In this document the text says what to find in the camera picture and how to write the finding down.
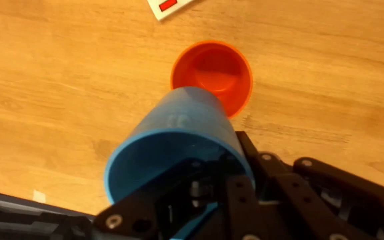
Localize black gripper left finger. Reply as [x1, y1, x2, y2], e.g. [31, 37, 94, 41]
[92, 153, 227, 240]

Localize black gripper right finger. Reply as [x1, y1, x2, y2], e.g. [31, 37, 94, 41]
[226, 130, 384, 240]

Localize blue plastic cup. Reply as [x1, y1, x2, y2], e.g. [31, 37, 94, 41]
[103, 86, 256, 240]

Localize orange plastic cup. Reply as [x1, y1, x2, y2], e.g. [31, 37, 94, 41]
[170, 41, 255, 119]

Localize wooden number puzzle board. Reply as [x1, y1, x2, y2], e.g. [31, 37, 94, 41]
[146, 0, 195, 23]

